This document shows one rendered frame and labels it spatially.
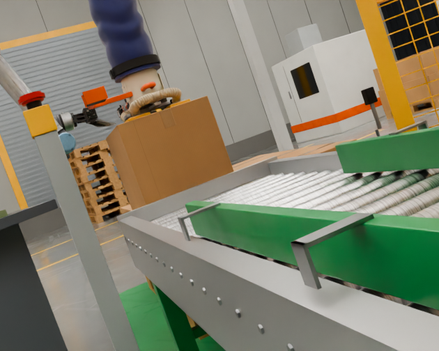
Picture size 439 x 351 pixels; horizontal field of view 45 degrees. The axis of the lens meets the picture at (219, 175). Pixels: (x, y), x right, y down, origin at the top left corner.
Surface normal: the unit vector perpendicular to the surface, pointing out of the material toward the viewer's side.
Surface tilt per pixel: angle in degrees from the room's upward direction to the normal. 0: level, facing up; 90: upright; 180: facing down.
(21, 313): 90
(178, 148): 90
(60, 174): 90
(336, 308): 0
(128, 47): 73
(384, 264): 90
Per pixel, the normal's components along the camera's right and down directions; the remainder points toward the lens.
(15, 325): 0.66, -0.17
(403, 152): -0.89, 0.34
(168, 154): 0.28, -0.02
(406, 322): -0.33, -0.94
